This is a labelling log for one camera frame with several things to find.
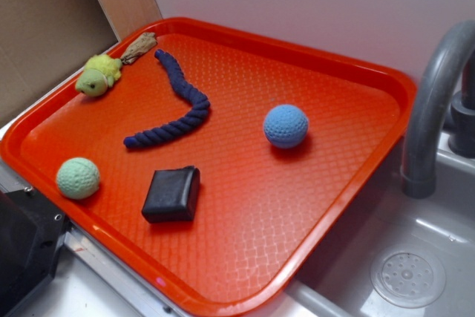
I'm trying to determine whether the blue textured ball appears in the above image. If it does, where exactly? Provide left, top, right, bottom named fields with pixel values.
left=263, top=104, right=309, bottom=149

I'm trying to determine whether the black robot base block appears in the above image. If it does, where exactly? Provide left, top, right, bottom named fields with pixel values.
left=1, top=187, right=69, bottom=316

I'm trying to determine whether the green textured ball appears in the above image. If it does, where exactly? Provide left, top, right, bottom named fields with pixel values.
left=56, top=157, right=100, bottom=200

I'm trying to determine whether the orange plastic tray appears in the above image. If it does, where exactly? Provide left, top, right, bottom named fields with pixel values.
left=1, top=18, right=416, bottom=316

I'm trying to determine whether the black rectangular block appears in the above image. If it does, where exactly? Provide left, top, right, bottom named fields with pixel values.
left=142, top=166, right=200, bottom=223

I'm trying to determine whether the brown wood piece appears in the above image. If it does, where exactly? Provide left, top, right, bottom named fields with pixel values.
left=120, top=32, right=157, bottom=65

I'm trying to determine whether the green plush bird toy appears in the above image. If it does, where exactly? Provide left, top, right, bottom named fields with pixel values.
left=75, top=54, right=122, bottom=97

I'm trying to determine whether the grey curved faucet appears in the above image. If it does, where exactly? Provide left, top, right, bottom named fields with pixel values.
left=401, top=20, right=474, bottom=198

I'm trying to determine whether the grey toy sink basin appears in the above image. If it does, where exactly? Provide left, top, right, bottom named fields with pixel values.
left=285, top=123, right=475, bottom=317

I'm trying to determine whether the brown cardboard panel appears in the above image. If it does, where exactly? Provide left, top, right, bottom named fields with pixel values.
left=1, top=0, right=117, bottom=125

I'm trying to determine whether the dark blue twisted rope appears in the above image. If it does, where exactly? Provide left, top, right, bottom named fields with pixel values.
left=122, top=48, right=212, bottom=151

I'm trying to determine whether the aluminium frame rail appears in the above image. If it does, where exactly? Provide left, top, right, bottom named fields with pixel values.
left=0, top=163, right=175, bottom=317

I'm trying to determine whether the dark faucet handle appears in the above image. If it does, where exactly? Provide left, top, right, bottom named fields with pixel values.
left=448, top=53, right=474, bottom=158

